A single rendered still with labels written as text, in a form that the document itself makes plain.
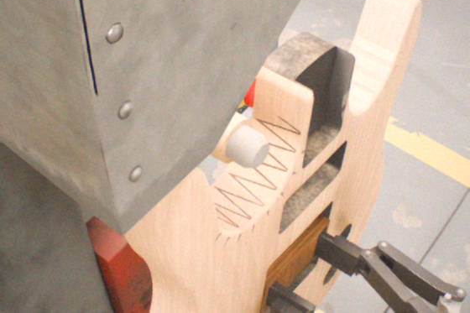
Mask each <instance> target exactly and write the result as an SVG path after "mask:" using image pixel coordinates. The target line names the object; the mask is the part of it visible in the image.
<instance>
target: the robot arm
mask: <svg viewBox="0 0 470 313"><path fill-rule="evenodd" d="M314 254H315V255H316V256H317V257H318V258H320V259H323V260H324V261H326V262H327V263H328V264H330V265H332V266H333V267H334V268H336V269H339V270H340V271H341V272H343V273H345V274H346V275H348V276H349V277H350V276H351V277H352V276H353V274H354V273H355V274H356V276H358V274H361V275H362V276H363V278H364V279H365V280H366V281H367V282H368V284H369V285H370V286H372V287H373V289H374V290H375V291H376V293H377V294H378V295H380V298H381V299H383V300H384V302H386V303H387V305H388V306H389V307H390V308H391V309H392V310H393V312H394V313H459V312H460V308H461V305H462V302H463V301H464V299H465V297H466V296H467V293H466V290H465V289H463V288H462V287H460V288H459V287H458V286H456V285H454V284H448V283H447V282H443V280H442V279H440V278H438V277H436V276H435V275H434V274H433V273H432V272H430V271H428V270H427V269H425V267H422V266H420V264H418V263H417V262H416V261H414V260H413V259H411V258H409V256H407V255H405V254H404V253H402V252H401V251H400V250H398V249H397V248H396V247H393V245H391V244H390V243H387V242H386V241H383V240H382V241H379V242H378V243H377V246H375V247H374V248H371V249H363V248H361V247H359V246H357V244H355V243H353V242H350V241H349V240H347V239H346V238H345V237H342V236H338V235H336V236H335V237H333V236H332V235H331V234H329V233H327V232H325V231H323V230H322V232H321V233H320V234H319V235H318V238H317V241H316V247H315V252H314ZM405 286H406V287H407V288H408V289H407V288H406V287H405ZM409 289H410V290H412V291H413V292H415V293H416V294H417V295H419V296H414V295H412V293H411V292H410V291H409ZM420 297H421V298H422V299H424V300H426V301H427V302H429V303H431V304H432V305H435V306H436V307H438V310H439V311H432V310H431V308H430V307H428V305H427V303H425V302H424V301H423V300H422V299H421V298H420ZM265 304H266V305H269V306H270V307H271V311H270V313H315V309H316V305H314V304H312V303H311V302H310V301H309V300H305V299H304V298H303V297H301V296H298V295H297V294H296V293H295V292H292V291H291V290H289V289H288V288H286V287H284V286H283V285H281V284H279V283H277V282H276V281H275V282H274V283H273V284H271V285H270V286H269V289H268V294H267V299H266V303H265Z"/></svg>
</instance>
